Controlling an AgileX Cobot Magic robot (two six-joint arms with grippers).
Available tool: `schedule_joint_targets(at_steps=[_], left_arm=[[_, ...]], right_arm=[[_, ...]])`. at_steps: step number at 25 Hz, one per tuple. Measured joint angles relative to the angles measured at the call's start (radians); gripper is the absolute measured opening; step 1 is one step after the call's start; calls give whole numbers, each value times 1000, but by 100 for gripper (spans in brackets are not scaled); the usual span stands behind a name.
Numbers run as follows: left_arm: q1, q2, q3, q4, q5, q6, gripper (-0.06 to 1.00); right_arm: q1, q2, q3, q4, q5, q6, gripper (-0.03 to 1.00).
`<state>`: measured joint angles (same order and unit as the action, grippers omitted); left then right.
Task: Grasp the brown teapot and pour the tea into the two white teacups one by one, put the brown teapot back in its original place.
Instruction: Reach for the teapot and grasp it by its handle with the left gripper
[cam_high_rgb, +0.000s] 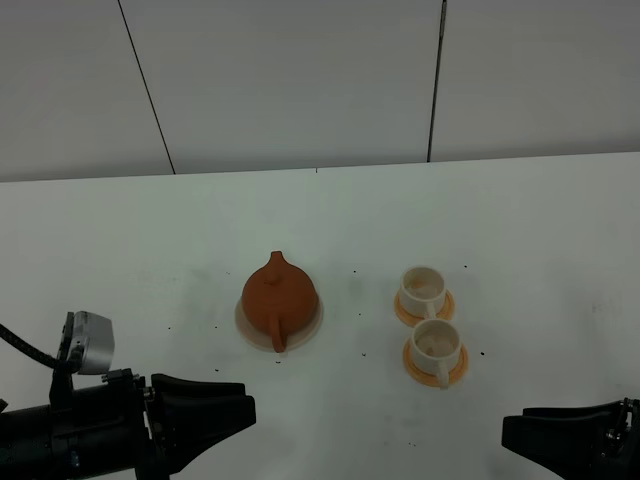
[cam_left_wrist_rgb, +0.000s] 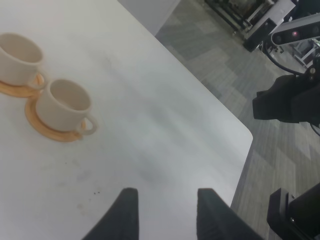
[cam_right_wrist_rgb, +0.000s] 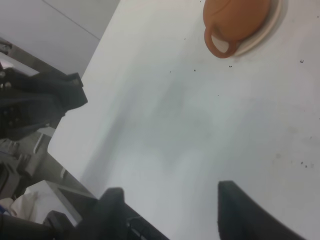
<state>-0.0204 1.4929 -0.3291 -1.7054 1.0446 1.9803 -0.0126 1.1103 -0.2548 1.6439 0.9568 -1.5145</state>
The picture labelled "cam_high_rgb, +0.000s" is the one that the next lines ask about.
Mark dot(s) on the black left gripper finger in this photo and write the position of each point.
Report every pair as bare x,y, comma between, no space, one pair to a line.
183,428
174,396

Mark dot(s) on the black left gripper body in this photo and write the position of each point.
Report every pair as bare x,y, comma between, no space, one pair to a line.
101,430

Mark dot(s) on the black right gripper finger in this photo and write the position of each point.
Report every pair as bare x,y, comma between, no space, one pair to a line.
573,443

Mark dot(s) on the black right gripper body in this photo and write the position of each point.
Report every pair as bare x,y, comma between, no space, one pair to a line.
625,440

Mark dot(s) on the brown clay teapot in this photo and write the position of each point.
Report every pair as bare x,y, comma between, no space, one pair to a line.
279,300

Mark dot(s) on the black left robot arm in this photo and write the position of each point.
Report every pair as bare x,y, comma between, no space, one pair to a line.
25,437

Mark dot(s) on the cream round teapot coaster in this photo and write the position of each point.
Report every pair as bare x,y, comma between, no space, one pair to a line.
262,342

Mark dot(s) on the near orange saucer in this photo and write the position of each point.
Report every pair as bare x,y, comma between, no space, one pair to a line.
431,380

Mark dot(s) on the orange saucer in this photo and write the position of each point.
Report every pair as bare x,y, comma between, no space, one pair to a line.
447,311
431,380

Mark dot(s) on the near white teacup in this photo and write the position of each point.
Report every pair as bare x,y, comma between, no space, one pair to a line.
435,349

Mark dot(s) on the white teacup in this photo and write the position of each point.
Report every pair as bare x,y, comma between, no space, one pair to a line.
422,292
435,349

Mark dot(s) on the far orange saucer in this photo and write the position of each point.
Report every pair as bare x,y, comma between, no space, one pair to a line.
447,311

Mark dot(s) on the far white teacup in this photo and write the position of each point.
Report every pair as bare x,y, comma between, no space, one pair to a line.
422,292

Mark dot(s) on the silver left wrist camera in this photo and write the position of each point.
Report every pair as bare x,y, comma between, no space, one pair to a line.
88,344

